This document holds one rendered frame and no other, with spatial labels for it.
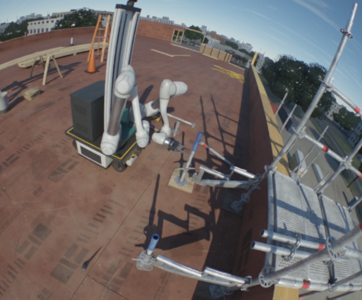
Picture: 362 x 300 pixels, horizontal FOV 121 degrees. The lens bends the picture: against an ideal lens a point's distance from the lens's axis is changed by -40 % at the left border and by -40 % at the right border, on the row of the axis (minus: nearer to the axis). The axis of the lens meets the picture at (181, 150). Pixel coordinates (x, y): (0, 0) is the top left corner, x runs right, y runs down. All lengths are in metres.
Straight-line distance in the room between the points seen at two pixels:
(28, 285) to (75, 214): 0.92
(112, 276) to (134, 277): 0.19
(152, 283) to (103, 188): 1.13
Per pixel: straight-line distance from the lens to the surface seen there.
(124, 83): 1.21
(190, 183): 2.18
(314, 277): 1.52
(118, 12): 1.59
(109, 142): 1.54
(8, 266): 2.05
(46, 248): 1.87
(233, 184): 1.96
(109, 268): 1.67
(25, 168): 2.53
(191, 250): 1.80
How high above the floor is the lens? 1.65
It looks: 39 degrees down
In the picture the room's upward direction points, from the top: 19 degrees clockwise
